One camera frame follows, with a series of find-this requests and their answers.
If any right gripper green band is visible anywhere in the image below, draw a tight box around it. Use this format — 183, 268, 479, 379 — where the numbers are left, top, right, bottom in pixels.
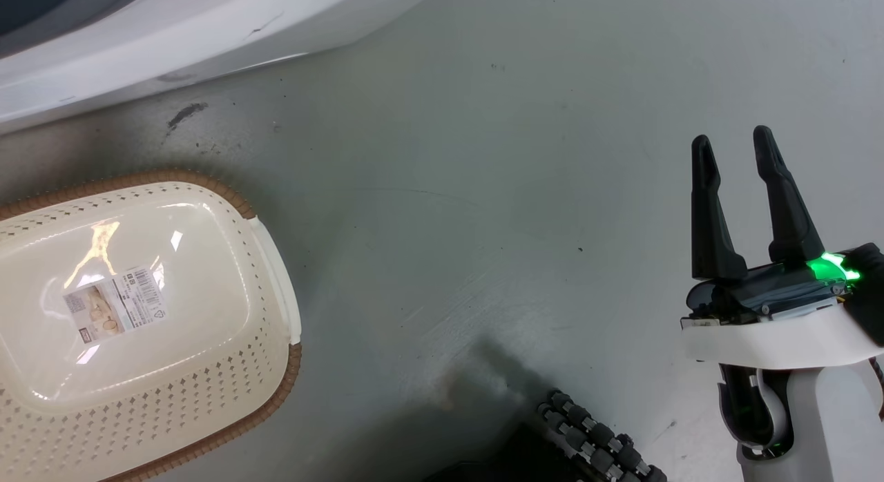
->
680, 126, 884, 369

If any cream perforated laundry basket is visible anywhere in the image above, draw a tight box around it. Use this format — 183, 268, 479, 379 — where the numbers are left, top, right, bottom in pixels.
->
0, 168, 302, 482

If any white washing machine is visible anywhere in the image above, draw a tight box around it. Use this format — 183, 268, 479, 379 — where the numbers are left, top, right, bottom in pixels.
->
0, 0, 443, 135

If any printed product label sticker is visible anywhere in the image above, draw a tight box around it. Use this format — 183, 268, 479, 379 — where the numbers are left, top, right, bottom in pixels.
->
63, 265, 167, 345

